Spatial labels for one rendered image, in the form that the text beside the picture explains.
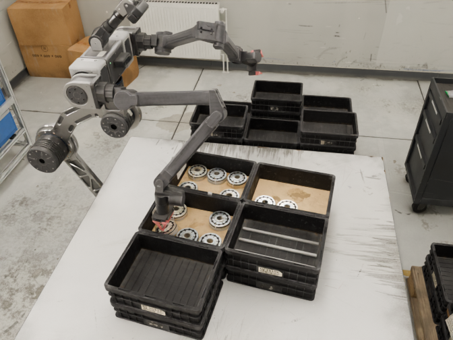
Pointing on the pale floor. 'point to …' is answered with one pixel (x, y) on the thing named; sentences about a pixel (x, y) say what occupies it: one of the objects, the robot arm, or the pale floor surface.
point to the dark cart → (433, 150)
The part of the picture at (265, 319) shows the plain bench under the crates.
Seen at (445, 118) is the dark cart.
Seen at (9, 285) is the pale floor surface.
